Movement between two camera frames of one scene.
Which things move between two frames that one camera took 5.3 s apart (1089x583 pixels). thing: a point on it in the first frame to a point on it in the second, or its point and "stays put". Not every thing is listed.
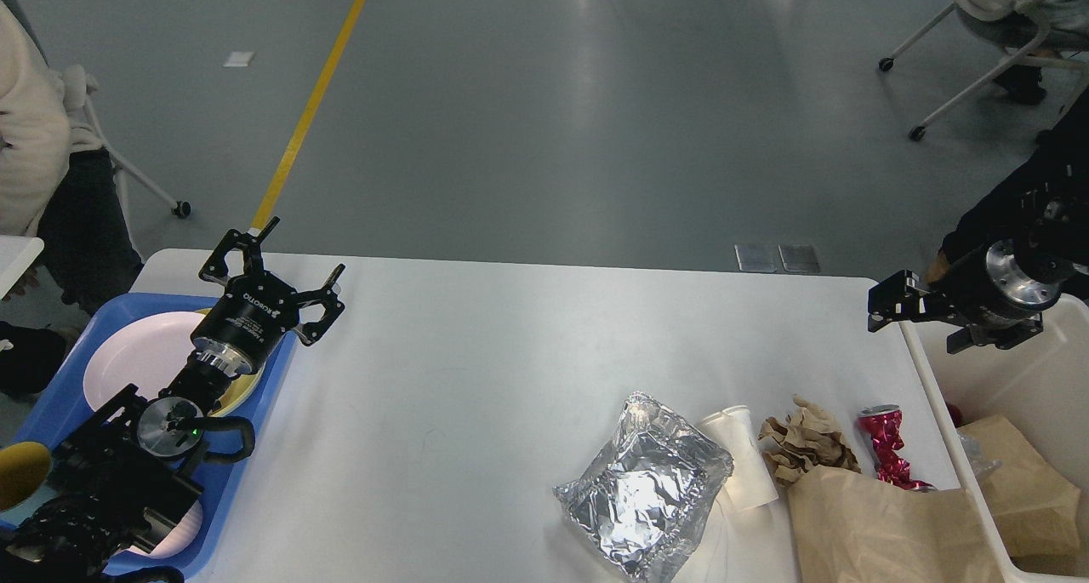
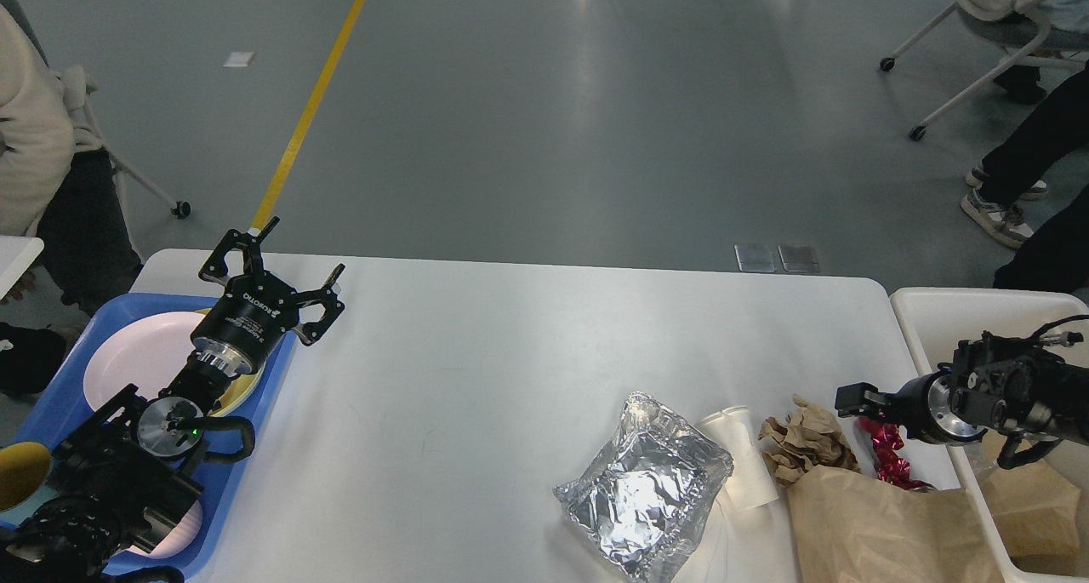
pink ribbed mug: [180, 538] stays put
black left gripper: [240, 333] stays put
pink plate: [145, 351] stays put
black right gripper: [983, 284] to [923, 407]
